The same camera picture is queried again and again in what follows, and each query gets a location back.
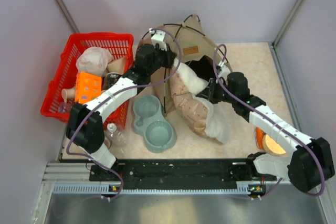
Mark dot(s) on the black tent pole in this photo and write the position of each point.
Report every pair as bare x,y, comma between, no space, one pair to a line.
196,44
162,91

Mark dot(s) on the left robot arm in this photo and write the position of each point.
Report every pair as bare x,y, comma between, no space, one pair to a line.
85,125

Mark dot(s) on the red plastic basket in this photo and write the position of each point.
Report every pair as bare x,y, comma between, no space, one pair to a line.
119,45

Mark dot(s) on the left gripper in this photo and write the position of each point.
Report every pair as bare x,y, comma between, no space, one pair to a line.
169,56

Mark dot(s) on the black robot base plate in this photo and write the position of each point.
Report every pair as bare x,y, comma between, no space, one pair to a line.
175,174

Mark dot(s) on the orange cardboard box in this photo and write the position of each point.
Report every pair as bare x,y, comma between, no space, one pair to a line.
87,88

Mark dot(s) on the clear plastic bottle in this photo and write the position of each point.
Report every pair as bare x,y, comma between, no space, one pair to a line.
115,133

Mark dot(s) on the black instant noodle cup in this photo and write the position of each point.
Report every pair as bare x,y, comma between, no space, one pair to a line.
110,79

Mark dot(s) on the grey-green double pet bowl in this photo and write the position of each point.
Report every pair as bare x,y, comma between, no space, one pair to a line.
149,122

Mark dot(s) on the pink white plastic bag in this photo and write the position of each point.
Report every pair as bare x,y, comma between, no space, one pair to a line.
94,60

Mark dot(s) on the brown paper cone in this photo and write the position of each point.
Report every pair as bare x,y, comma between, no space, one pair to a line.
119,66

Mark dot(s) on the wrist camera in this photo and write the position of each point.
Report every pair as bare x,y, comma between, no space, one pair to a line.
158,39
222,70

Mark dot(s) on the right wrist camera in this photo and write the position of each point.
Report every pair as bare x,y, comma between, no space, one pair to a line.
222,70

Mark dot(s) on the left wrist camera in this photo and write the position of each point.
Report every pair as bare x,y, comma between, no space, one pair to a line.
158,39

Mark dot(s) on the beige paper cup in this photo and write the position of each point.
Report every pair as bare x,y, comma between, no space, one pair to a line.
67,94

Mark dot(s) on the beige fabric pet tent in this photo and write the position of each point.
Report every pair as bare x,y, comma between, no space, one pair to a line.
194,45

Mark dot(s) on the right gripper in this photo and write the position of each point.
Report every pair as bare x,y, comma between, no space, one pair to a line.
209,93

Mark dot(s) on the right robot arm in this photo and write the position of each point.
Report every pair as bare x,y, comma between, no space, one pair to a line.
307,162

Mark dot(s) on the white fluffy cushion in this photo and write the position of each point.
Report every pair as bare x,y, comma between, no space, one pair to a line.
203,118

